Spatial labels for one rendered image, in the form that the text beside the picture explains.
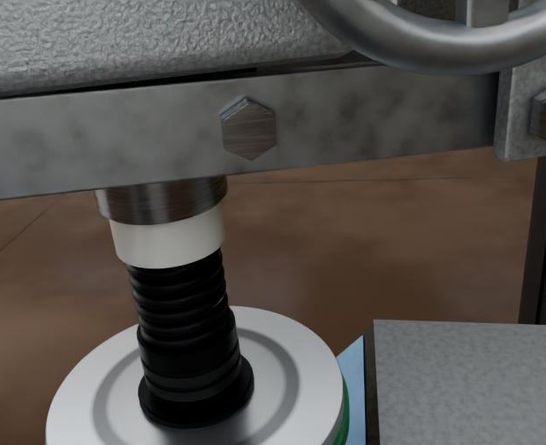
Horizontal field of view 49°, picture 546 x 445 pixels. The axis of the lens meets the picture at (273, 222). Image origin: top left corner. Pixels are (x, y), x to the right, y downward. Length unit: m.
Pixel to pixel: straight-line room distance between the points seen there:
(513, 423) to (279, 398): 0.19
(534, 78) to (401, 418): 0.29
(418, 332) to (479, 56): 0.41
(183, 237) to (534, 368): 0.34
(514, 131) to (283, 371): 0.24
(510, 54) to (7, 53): 0.18
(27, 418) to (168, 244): 1.65
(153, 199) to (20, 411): 1.70
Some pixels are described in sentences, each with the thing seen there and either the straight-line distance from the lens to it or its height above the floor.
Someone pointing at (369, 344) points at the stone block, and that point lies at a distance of 0.58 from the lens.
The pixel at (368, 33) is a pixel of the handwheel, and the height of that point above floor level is 1.19.
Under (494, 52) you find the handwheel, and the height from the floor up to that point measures 1.18.
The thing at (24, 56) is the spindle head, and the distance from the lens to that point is 0.24.
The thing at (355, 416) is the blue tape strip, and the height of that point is 0.85.
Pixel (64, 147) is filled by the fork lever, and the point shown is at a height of 1.13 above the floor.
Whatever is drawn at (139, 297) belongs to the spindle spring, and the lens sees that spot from 0.39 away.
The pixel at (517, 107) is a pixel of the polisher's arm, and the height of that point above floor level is 1.13.
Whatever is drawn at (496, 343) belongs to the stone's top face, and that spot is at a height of 0.87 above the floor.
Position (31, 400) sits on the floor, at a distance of 2.03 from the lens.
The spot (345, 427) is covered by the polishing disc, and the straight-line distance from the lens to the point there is 0.43.
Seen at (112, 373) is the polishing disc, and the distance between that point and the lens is 0.48.
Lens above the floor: 1.21
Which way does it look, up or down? 26 degrees down
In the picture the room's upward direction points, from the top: 5 degrees counter-clockwise
